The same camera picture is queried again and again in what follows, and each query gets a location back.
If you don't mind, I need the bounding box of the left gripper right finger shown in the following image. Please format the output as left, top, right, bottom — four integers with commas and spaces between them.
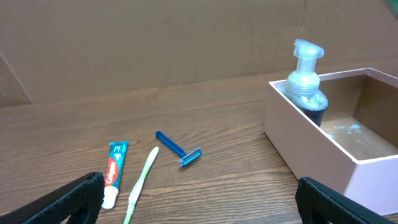
295, 177, 394, 224

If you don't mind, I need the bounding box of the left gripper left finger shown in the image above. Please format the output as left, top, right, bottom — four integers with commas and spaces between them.
1, 172, 104, 224

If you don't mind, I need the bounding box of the green white toothbrush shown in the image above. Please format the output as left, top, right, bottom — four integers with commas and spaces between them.
123, 146, 159, 224

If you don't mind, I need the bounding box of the Colgate toothpaste tube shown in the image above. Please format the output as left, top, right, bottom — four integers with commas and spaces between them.
102, 141, 129, 209

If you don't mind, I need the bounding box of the clear foam soap pump bottle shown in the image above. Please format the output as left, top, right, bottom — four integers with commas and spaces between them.
278, 39, 328, 126

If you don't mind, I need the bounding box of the blue disposable razor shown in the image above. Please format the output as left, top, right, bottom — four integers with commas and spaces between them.
155, 131, 203, 167

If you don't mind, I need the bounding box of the white open cardboard box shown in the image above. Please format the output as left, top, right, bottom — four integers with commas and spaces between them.
264, 68, 397, 215

